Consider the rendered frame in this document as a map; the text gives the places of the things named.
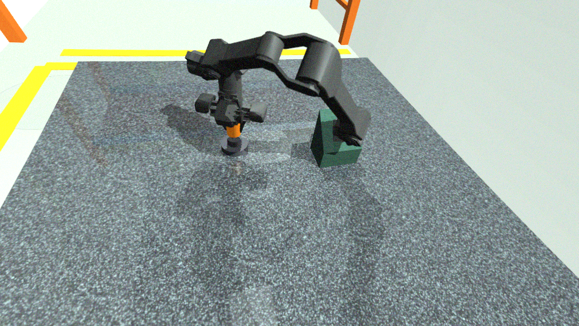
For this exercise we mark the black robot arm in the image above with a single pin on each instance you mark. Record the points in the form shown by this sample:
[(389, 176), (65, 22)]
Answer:
[(319, 75)]

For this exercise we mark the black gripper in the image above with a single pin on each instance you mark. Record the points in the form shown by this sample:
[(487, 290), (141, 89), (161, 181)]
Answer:
[(255, 112)]

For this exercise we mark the orange knob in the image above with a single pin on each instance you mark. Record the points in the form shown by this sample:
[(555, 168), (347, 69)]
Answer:
[(234, 131)]

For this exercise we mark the grey round pedestal with short shaft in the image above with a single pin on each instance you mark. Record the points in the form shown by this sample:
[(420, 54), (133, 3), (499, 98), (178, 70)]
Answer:
[(234, 146)]

